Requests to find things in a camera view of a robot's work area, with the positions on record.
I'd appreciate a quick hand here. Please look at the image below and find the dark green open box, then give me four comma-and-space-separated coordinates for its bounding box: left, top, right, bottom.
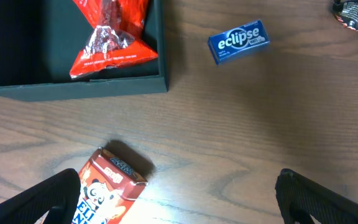
0, 0, 169, 101

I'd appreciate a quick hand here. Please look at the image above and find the red candy bag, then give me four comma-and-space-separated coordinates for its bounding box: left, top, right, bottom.
70, 0, 158, 79

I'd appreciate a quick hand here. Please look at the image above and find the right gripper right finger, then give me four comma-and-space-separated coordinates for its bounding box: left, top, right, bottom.
275, 169, 358, 224

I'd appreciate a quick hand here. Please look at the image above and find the small black wrapped candy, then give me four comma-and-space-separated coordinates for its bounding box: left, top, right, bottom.
332, 0, 358, 32

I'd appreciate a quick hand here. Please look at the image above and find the Hello Panda biscuit box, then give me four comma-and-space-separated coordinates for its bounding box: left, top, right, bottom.
71, 147, 147, 224

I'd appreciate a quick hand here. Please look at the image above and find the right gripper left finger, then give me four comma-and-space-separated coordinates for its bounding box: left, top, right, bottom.
0, 169, 80, 223

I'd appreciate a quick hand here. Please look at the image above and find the blue Eclipse mints box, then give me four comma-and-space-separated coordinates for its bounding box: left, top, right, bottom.
208, 20, 270, 65

